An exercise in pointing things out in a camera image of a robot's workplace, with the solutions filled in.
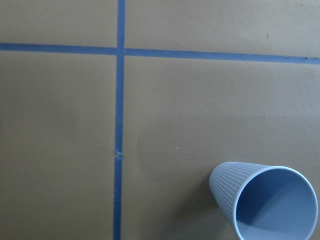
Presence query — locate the blue ribbed cup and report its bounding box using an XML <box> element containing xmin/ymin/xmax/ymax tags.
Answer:
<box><xmin>208</xmin><ymin>161</ymin><xmax>318</xmax><ymax>240</ymax></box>

